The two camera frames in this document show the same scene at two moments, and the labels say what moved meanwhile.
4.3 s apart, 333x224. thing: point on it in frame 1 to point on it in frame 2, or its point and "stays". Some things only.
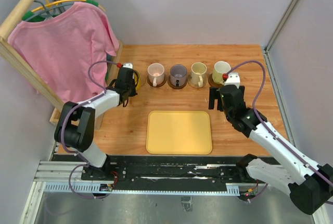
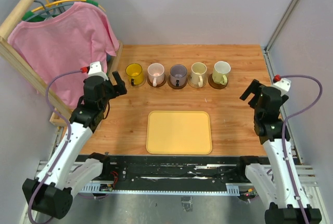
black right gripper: (214, 94) to (252, 88)
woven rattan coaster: (189, 81) stays
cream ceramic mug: (199, 74) stays
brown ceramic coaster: (169, 84) stays
